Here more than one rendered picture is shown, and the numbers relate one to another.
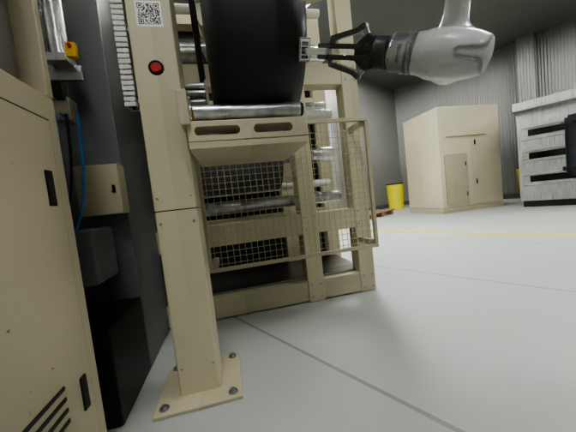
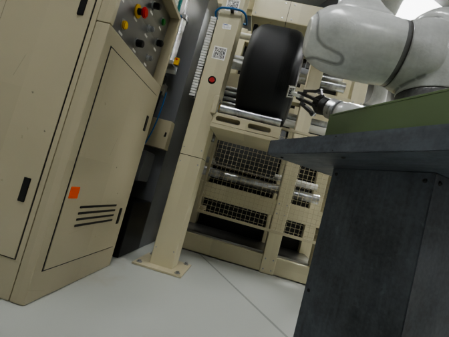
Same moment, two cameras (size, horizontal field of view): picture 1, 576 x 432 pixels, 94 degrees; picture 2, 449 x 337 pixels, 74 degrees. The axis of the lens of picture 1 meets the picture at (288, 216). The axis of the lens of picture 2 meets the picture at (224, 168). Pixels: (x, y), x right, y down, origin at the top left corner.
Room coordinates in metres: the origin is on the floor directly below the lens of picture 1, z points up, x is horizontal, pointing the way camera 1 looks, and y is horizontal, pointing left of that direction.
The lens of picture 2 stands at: (-0.63, -0.35, 0.48)
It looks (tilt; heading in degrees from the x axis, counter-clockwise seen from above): 4 degrees up; 18
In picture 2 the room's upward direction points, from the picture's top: 15 degrees clockwise
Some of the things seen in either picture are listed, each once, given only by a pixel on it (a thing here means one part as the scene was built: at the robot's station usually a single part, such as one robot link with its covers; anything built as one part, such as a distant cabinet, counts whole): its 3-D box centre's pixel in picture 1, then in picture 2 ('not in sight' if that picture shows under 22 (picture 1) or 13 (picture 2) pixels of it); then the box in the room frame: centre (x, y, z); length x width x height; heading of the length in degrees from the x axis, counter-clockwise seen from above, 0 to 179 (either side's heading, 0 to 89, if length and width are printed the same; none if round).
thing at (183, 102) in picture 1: (193, 127); (219, 114); (0.95, 0.29, 0.90); 0.40 x 0.03 x 0.10; 12
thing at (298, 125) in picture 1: (249, 132); (246, 126); (0.85, 0.09, 0.84); 0.36 x 0.09 x 0.06; 102
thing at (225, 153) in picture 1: (247, 153); (244, 138); (0.99, 0.12, 0.80); 0.37 x 0.36 x 0.02; 12
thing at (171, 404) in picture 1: (202, 379); (164, 263); (0.92, 0.37, 0.01); 0.27 x 0.27 x 0.02; 12
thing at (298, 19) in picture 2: not in sight; (296, 24); (1.31, 0.06, 1.71); 0.61 x 0.25 x 0.15; 102
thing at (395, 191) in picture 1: (395, 195); not in sight; (7.40, -3.02, 0.35); 0.46 x 0.45 x 0.71; 41
